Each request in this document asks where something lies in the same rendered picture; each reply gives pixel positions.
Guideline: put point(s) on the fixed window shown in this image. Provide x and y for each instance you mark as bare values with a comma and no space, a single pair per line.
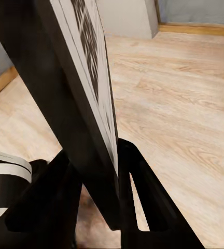
204,17

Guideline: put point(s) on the poster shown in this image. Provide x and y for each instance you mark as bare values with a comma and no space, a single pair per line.
58,47

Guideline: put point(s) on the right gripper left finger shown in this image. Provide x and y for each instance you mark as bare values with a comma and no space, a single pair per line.
44,216

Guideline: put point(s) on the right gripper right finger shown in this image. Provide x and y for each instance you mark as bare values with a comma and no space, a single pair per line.
168,228

